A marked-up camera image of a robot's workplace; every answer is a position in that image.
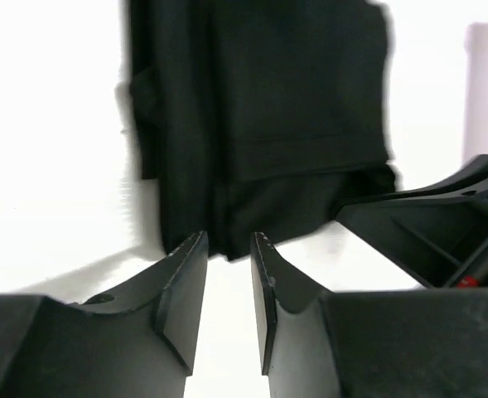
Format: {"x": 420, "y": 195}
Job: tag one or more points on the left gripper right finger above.
{"x": 410, "y": 343}

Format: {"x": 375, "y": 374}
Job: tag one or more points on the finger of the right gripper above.
{"x": 437, "y": 234}

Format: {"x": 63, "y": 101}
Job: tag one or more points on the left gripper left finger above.
{"x": 137, "y": 339}

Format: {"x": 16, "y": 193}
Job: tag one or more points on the black tank top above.
{"x": 257, "y": 116}

